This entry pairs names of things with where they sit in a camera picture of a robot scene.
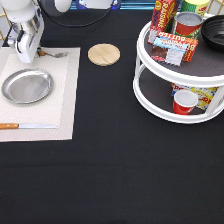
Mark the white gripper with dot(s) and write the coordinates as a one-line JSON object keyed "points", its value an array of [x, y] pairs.
{"points": [[25, 37]]}

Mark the wooden-handled metal fork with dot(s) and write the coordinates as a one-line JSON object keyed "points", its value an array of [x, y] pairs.
{"points": [[57, 55]]}

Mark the round silver metal plate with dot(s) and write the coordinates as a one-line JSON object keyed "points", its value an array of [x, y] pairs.
{"points": [[27, 86]]}

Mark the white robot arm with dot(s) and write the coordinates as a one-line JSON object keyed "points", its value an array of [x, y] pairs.
{"points": [[22, 10]]}

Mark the round wooden coaster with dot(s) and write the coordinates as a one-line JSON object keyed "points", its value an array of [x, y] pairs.
{"points": [[104, 54]]}

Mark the beige woven placemat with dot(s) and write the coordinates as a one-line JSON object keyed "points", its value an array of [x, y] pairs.
{"points": [[57, 108]]}

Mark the white two-tier turntable rack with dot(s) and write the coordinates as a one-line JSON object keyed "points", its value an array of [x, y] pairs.
{"points": [[152, 81]]}

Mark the red raisins box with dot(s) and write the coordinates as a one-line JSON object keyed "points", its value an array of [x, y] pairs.
{"points": [[164, 11]]}

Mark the orange butter box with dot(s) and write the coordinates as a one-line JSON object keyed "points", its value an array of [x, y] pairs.
{"points": [[168, 40]]}

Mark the brown chocolate bar packet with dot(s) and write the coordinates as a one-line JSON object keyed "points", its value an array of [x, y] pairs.
{"points": [[167, 55]]}

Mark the red tin can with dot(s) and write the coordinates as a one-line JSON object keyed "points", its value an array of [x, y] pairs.
{"points": [[187, 24]]}

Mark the red plastic cup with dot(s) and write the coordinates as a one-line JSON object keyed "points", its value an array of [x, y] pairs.
{"points": [[184, 102]]}

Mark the green yellow canister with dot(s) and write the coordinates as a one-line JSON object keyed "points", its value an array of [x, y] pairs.
{"points": [[196, 6]]}

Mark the black bowl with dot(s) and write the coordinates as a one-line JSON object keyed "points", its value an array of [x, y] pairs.
{"points": [[212, 31]]}

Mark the yellow snack box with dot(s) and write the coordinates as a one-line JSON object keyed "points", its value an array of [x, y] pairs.
{"points": [[205, 95]]}

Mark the wooden-handled table knife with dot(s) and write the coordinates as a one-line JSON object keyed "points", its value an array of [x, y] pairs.
{"points": [[26, 126]]}

